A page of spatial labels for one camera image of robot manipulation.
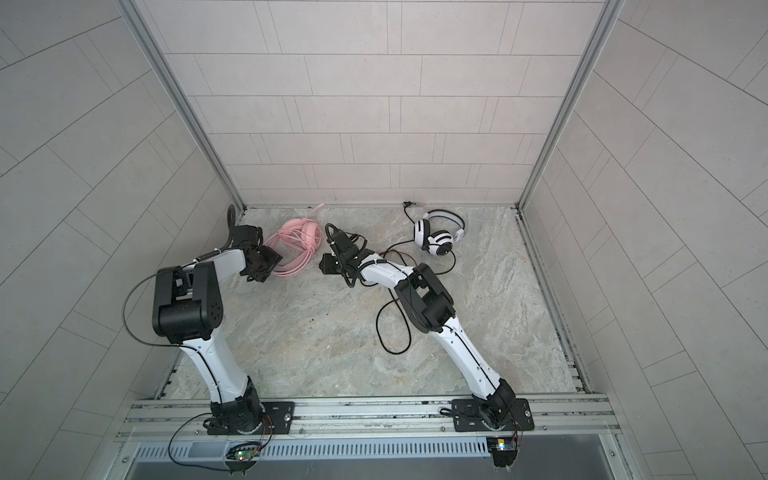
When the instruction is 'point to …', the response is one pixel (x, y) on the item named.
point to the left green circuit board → (241, 459)
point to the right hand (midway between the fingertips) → (321, 265)
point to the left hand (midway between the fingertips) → (283, 253)
